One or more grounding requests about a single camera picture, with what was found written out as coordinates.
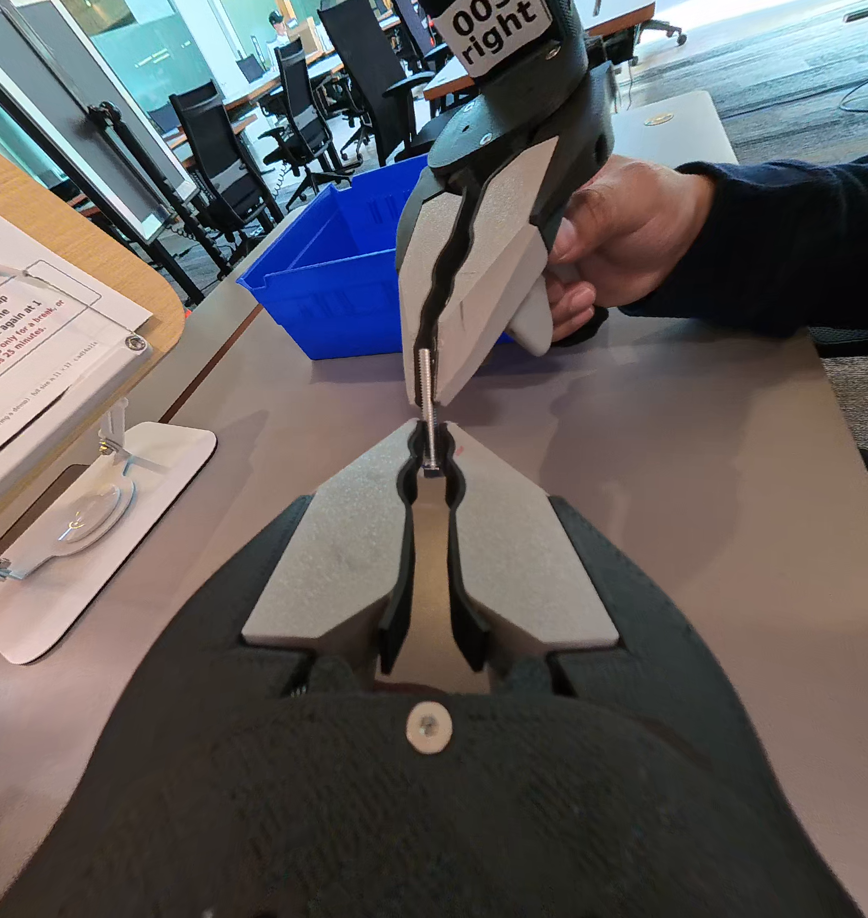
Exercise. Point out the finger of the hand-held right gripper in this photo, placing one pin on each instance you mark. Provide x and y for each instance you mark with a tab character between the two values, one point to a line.
423	251
502	258

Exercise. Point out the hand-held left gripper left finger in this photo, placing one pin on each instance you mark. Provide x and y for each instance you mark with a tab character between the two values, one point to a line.
333	566

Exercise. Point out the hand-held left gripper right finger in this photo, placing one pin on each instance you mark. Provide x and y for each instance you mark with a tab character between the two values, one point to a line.
534	566

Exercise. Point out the silver bolt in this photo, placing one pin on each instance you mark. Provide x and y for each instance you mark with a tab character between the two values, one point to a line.
428	387

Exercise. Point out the person's right forearm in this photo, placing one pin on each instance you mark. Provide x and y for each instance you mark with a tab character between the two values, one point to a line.
799	237

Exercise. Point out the person's right hand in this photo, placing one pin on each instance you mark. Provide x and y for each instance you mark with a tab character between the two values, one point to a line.
634	229

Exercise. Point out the blue plastic bin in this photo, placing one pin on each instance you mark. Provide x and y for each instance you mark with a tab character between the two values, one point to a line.
333	301

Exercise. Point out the black office chair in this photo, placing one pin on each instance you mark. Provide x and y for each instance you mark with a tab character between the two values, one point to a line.
365	64
304	122
218	158
660	29

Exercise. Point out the silver laptop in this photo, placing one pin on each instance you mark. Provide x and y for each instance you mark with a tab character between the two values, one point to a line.
677	136

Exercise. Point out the wooden document board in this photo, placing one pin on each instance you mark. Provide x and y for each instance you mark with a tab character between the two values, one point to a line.
104	251

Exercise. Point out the glass panel on stand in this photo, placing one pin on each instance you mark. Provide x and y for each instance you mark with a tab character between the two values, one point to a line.
68	107

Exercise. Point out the printed instruction sheet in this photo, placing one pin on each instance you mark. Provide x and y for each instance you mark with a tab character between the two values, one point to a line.
39	308

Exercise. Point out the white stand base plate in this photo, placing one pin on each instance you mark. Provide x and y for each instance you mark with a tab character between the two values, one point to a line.
154	466

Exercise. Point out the white stand bracket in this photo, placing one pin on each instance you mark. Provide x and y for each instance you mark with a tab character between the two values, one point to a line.
114	437

